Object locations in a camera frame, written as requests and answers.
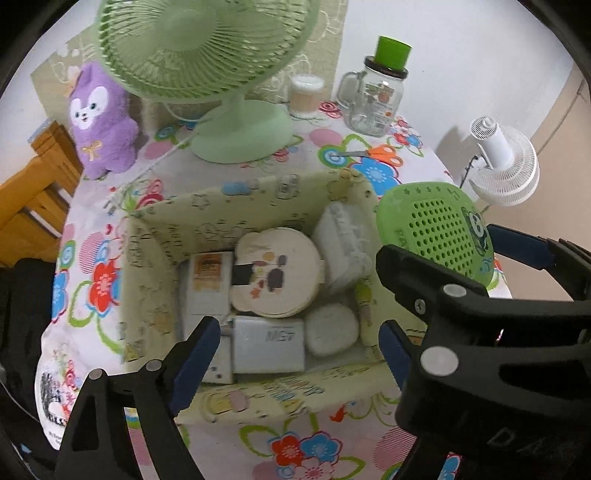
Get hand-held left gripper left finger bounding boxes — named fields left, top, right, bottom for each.
left=54, top=316, right=221, bottom=480

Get orange handled scissors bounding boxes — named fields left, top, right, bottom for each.
left=344, top=144, right=402, bottom=166

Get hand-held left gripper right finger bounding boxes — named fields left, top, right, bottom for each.
left=379, top=320, right=461, bottom=438

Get white fan power cord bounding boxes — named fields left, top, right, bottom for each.
left=104, top=104, right=208, bottom=208

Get purple plush toy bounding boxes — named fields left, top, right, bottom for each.
left=67, top=61, right=140, bottom=181

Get green desk fan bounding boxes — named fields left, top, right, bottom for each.
left=96, top=0, right=321, bottom=163

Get glass mug jar green lid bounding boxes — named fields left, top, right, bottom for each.
left=336, top=36, right=413, bottom=138

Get green perforated case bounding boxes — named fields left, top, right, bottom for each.
left=375, top=181, right=496, bottom=288

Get black fan cable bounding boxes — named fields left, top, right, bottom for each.
left=459, top=154, right=483, bottom=185

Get long white box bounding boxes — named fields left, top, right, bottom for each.
left=178, top=251, right=234, bottom=317

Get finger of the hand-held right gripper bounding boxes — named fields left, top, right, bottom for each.
left=375, top=244, right=591, bottom=344
left=488, top=224, right=591, bottom=298

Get clear cotton swab container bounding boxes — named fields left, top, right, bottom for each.
left=289, top=74, right=324, bottom=118

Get beige wooden door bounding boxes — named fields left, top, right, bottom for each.
left=526, top=65, right=591, bottom=259

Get wooden bed headboard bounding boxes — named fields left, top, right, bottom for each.
left=0, top=121, right=84, bottom=268

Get round bear print tin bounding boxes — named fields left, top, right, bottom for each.
left=228, top=226, right=324, bottom=319

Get blue wall card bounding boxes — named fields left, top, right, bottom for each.
left=28, top=117, right=54, bottom=141

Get white clip fan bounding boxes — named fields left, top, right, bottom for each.
left=468, top=116, right=541, bottom=207

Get black clothing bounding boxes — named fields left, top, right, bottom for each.
left=0, top=258, right=58, bottom=370

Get white padded bag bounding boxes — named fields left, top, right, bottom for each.
left=310, top=203, right=372, bottom=296

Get small white printed box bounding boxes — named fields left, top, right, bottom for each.
left=232, top=315, right=306, bottom=374

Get white oval case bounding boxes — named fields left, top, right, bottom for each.
left=305, top=304, right=361, bottom=357

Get yellow patterned storage box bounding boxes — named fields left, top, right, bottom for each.
left=117, top=167, right=430, bottom=425

